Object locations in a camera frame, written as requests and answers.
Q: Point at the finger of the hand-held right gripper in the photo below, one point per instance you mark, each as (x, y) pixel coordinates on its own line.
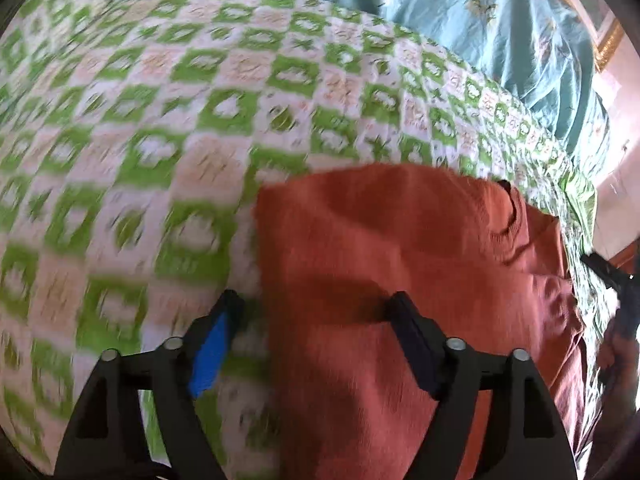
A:
(607, 270)

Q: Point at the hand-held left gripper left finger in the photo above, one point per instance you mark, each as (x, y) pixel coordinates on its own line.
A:
(210, 355)

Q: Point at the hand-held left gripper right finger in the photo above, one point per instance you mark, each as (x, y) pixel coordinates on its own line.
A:
(417, 355)

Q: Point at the orange knitted sweater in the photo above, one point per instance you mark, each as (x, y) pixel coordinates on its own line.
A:
(375, 240)

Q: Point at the person's right hand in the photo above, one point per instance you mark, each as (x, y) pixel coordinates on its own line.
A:
(612, 357)

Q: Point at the plain green cloth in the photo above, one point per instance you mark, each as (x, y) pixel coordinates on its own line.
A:
(582, 205)

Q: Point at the green checkered printed blanket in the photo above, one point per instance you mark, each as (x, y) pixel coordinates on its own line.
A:
(150, 160)

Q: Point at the teal floral quilt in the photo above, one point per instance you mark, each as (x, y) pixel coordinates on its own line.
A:
(450, 20)

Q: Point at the gold picture frame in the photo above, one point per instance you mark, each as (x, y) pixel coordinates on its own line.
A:
(607, 47)

